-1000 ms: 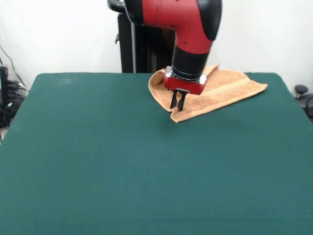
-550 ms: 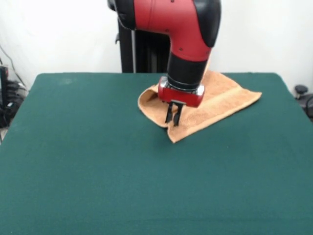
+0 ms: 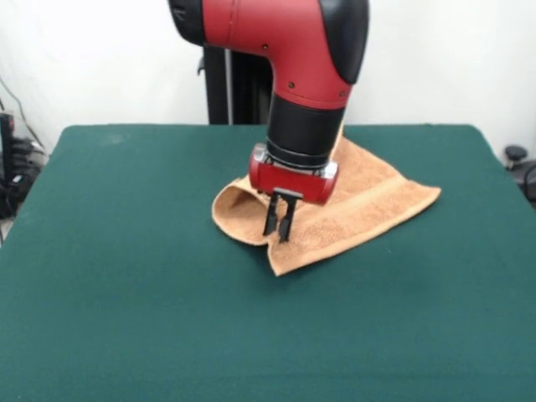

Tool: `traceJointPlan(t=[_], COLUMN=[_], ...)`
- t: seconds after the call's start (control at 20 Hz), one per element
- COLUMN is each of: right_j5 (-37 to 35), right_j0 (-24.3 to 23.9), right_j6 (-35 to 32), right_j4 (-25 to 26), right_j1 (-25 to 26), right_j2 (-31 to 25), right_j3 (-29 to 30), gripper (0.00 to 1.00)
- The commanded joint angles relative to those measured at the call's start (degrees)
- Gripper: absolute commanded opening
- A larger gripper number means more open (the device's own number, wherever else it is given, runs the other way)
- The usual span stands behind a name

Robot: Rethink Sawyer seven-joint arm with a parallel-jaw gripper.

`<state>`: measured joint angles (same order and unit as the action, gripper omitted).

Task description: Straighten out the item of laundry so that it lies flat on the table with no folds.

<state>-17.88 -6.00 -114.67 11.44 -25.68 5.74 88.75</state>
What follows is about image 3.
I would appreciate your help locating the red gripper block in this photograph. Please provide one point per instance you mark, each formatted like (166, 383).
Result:
(293, 182)

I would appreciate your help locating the tan terry towel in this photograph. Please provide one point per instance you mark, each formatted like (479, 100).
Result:
(368, 205)

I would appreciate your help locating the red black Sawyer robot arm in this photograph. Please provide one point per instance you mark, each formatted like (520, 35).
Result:
(293, 63)

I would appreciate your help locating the dark green table cloth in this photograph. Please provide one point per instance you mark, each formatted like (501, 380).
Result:
(125, 293)

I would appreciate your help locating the black office chair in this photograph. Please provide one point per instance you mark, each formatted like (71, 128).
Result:
(523, 167)

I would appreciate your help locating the black electronics box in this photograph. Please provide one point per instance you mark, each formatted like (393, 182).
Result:
(6, 138)

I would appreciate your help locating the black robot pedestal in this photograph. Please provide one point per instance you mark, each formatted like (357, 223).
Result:
(218, 92)

